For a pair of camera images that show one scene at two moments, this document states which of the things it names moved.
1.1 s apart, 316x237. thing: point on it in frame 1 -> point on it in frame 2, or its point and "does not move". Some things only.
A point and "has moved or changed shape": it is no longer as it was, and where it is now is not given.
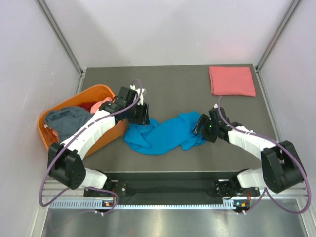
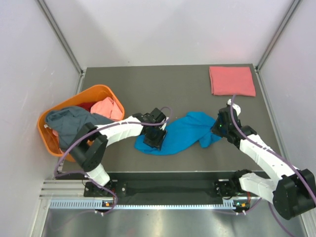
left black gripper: x=143 y=118 -> x=156 y=142
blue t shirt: x=157 y=138 has moved or changed shape
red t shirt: x=86 y=105 does not move
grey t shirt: x=65 y=120 does not move
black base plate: x=173 y=187 does not move
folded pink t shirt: x=231 y=81 does not move
